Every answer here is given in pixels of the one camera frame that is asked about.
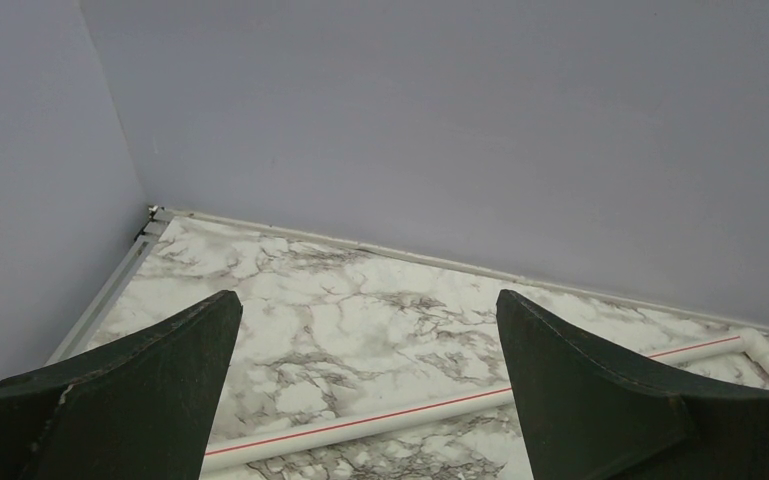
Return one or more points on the white PVC pipe frame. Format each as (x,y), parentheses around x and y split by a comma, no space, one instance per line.
(233,454)

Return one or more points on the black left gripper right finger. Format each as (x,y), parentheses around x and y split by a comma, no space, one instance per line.
(592,409)

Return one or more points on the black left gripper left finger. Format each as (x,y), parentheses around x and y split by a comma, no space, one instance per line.
(139,407)

